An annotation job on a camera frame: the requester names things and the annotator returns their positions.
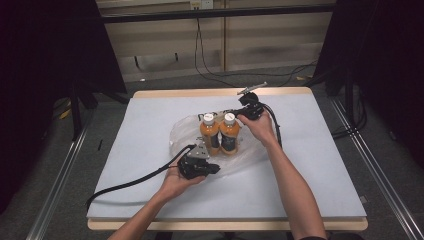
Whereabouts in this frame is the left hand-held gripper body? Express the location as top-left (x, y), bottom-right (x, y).
top-left (177, 143), bottom-right (211, 181)

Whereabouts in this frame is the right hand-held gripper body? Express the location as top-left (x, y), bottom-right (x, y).
top-left (236, 81), bottom-right (269, 122)

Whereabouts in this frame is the orange juice bottle white cap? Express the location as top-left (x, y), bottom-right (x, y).
top-left (199, 113), bottom-right (222, 157)
top-left (219, 112), bottom-right (242, 156)

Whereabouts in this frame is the clear plastic bag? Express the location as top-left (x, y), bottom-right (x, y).
top-left (169, 111), bottom-right (268, 178)

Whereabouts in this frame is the person's right hand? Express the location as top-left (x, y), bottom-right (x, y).
top-left (237, 110), bottom-right (281, 149)

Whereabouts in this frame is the person's left hand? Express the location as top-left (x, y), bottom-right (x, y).
top-left (158, 164), bottom-right (207, 203)

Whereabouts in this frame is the wooden table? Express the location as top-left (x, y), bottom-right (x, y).
top-left (87, 87), bottom-right (369, 232)

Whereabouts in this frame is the white table mat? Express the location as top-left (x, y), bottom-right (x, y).
top-left (87, 93), bottom-right (368, 220)

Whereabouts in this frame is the black horizontal bar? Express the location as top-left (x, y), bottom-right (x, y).
top-left (99, 3), bottom-right (337, 24)

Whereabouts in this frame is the black metal stand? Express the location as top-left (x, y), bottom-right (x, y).
top-left (68, 78), bottom-right (99, 142)

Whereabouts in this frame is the black curtain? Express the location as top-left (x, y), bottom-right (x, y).
top-left (0, 0), bottom-right (128, 214)
top-left (313, 0), bottom-right (424, 168)

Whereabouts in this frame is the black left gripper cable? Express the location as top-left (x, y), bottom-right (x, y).
top-left (85, 143), bottom-right (198, 212)

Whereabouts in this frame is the black hanging wall cable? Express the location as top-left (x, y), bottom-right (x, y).
top-left (193, 17), bottom-right (319, 88)

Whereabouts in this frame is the black floor cable bundle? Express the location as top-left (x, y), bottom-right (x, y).
top-left (331, 84), bottom-right (369, 140)

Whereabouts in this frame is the white wall power outlet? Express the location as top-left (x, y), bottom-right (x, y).
top-left (189, 0), bottom-right (214, 10)

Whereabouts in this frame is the metal floor rail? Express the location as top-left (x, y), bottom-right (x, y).
top-left (25, 123), bottom-right (93, 240)
top-left (329, 98), bottom-right (424, 240)

